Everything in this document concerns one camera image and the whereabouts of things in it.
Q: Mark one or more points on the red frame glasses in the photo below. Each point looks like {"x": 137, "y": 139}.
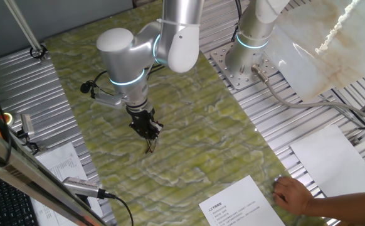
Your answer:
{"x": 151, "y": 147}

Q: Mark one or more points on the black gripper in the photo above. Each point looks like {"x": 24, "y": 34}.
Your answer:
{"x": 141, "y": 119}

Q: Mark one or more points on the aluminium frame beam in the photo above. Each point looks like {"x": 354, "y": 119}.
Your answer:
{"x": 29, "y": 179}

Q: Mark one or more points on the printed table paper sheet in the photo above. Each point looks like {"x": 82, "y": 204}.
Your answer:
{"x": 60, "y": 163}

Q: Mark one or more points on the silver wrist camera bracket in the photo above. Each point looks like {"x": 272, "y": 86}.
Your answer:
{"x": 107, "y": 100}

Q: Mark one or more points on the small silver camera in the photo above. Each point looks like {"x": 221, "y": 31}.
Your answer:
{"x": 27, "y": 124}

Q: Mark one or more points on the black keyboard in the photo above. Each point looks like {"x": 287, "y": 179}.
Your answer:
{"x": 10, "y": 207}

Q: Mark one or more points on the white marble pattern sheet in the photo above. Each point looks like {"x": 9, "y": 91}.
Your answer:
{"x": 326, "y": 56}

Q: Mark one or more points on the person's hand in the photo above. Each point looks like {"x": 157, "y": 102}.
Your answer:
{"x": 292, "y": 196}

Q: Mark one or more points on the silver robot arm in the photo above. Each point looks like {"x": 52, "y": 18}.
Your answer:
{"x": 129, "y": 62}

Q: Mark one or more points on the red emergency stop button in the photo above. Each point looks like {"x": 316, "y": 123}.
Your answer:
{"x": 8, "y": 118}

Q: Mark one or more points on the green marble pattern mat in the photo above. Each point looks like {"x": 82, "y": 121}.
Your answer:
{"x": 201, "y": 141}

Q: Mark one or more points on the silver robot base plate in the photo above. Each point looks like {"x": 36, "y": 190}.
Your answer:
{"x": 242, "y": 82}

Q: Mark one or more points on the instruction paper sheet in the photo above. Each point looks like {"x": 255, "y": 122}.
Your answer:
{"x": 239, "y": 204}

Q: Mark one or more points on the thin aluminium pole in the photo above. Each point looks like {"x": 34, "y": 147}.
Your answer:
{"x": 22, "y": 23}

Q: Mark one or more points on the small black camera stand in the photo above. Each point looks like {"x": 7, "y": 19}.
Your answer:
{"x": 29, "y": 146}

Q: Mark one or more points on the blank white paper sheet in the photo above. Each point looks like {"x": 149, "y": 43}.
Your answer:
{"x": 336, "y": 163}

